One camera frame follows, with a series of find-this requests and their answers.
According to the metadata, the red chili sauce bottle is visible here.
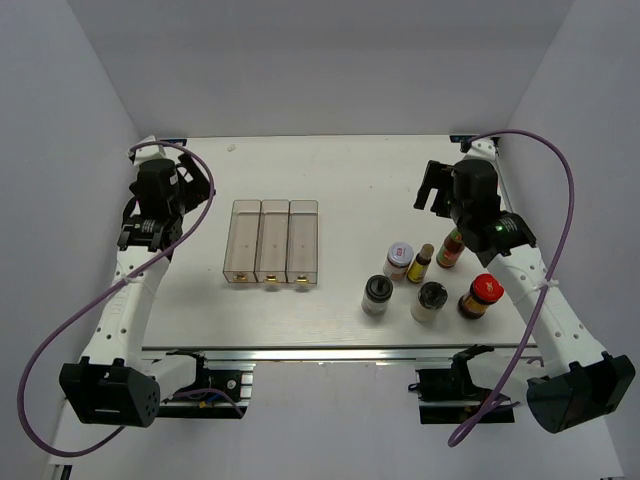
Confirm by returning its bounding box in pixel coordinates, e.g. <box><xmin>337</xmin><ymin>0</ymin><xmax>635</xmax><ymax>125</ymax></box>
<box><xmin>436</xmin><ymin>228</ymin><xmax>465</xmax><ymax>269</ymax></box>

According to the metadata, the small yellow label bottle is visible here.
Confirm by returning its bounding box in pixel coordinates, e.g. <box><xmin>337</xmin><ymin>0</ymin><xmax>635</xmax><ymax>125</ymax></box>
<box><xmin>406</xmin><ymin>243</ymin><xmax>434</xmax><ymax>284</ymax></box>

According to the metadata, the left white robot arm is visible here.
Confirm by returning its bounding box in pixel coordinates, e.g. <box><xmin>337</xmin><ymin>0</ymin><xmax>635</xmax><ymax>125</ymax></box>
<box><xmin>59</xmin><ymin>153</ymin><xmax>215</xmax><ymax>427</ymax></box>

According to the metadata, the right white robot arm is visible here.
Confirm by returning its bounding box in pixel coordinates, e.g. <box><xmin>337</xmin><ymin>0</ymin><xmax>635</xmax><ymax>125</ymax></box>
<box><xmin>414</xmin><ymin>159</ymin><xmax>636</xmax><ymax>433</ymax></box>

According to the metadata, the right blue table label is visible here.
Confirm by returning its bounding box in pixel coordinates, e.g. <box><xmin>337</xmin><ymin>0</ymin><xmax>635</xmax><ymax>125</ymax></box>
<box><xmin>449</xmin><ymin>135</ymin><xmax>474</xmax><ymax>143</ymax></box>

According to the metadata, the blue table label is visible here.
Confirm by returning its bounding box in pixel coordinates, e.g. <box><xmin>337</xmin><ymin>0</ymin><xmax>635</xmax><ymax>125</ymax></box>
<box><xmin>449</xmin><ymin>135</ymin><xmax>474</xmax><ymax>143</ymax></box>
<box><xmin>163</xmin><ymin>138</ymin><xmax>187</xmax><ymax>147</ymax></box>

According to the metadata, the left blue table label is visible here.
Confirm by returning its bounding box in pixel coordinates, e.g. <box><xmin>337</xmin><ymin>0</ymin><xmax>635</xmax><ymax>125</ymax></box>
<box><xmin>163</xmin><ymin>138</ymin><xmax>187</xmax><ymax>147</ymax></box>

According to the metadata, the white lid sauce jar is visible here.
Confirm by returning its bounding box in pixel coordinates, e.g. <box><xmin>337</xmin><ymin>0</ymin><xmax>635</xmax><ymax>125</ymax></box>
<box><xmin>383</xmin><ymin>242</ymin><xmax>414</xmax><ymax>281</ymax></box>

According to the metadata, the left clear organizer bin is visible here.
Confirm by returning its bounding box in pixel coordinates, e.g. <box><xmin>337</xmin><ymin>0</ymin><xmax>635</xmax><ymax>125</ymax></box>
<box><xmin>223</xmin><ymin>200</ymin><xmax>261</xmax><ymax>283</ymax></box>

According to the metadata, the clear organizer bin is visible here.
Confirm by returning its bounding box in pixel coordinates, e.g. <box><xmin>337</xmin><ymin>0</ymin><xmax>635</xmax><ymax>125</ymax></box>
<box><xmin>255</xmin><ymin>199</ymin><xmax>289</xmax><ymax>286</ymax></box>
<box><xmin>286</xmin><ymin>200</ymin><xmax>318</xmax><ymax>286</ymax></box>
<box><xmin>223</xmin><ymin>200</ymin><xmax>261</xmax><ymax>283</ymax></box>

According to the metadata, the black grinder white bottle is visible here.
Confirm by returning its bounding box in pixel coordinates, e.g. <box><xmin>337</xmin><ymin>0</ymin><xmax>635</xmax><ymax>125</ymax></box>
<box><xmin>410</xmin><ymin>281</ymin><xmax>448</xmax><ymax>324</ymax></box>

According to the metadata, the red lid brown jar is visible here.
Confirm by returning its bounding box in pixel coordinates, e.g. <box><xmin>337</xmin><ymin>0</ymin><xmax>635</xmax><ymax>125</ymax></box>
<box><xmin>458</xmin><ymin>273</ymin><xmax>505</xmax><ymax>320</ymax></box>

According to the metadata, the middle clear organizer bin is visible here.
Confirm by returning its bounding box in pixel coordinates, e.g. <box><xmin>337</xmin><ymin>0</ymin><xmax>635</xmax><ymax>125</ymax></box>
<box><xmin>255</xmin><ymin>199</ymin><xmax>289</xmax><ymax>286</ymax></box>

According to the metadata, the black lid spice jar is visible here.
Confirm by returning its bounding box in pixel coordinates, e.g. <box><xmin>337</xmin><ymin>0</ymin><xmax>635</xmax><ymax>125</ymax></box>
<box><xmin>361</xmin><ymin>275</ymin><xmax>393</xmax><ymax>316</ymax></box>

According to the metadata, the right clear organizer bin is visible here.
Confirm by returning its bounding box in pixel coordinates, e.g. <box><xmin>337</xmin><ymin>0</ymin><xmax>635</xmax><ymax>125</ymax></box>
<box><xmin>286</xmin><ymin>200</ymin><xmax>318</xmax><ymax>286</ymax></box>

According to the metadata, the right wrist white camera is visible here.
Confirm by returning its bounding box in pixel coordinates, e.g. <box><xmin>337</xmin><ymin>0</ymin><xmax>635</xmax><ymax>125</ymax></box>
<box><xmin>462</xmin><ymin>138</ymin><xmax>498</xmax><ymax>164</ymax></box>

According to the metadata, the wrist white camera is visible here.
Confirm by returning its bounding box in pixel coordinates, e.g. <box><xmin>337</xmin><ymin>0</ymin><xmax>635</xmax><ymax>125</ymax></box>
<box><xmin>127</xmin><ymin>145</ymin><xmax>166</xmax><ymax>166</ymax></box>
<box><xmin>462</xmin><ymin>138</ymin><xmax>498</xmax><ymax>164</ymax></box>

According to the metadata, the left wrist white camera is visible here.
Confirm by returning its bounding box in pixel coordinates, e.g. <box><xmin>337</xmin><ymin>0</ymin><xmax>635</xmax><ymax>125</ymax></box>
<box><xmin>127</xmin><ymin>145</ymin><xmax>166</xmax><ymax>166</ymax></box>

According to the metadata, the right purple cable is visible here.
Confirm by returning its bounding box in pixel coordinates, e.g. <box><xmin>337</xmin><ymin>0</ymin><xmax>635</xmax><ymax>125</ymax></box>
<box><xmin>447</xmin><ymin>129</ymin><xmax>575</xmax><ymax>447</ymax></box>

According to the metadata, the purple cable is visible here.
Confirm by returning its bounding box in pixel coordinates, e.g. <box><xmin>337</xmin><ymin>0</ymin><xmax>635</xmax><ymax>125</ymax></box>
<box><xmin>447</xmin><ymin>129</ymin><xmax>575</xmax><ymax>447</ymax></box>
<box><xmin>22</xmin><ymin>141</ymin><xmax>217</xmax><ymax>457</ymax></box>

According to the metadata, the aluminium table front rail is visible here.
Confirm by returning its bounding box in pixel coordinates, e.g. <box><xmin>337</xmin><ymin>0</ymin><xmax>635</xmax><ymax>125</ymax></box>
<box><xmin>139</xmin><ymin>345</ymin><xmax>541</xmax><ymax>363</ymax></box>

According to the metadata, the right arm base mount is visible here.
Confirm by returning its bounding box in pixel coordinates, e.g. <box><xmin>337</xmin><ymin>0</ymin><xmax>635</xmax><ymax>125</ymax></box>
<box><xmin>407</xmin><ymin>345</ymin><xmax>494</xmax><ymax>425</ymax></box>

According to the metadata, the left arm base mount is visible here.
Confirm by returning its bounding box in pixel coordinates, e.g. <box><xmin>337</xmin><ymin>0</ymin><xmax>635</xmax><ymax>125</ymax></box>
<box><xmin>147</xmin><ymin>350</ymin><xmax>253</xmax><ymax>420</ymax></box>

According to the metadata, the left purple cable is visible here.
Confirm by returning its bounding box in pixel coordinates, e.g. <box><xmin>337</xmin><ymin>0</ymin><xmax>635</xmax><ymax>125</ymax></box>
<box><xmin>22</xmin><ymin>141</ymin><xmax>217</xmax><ymax>457</ymax></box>

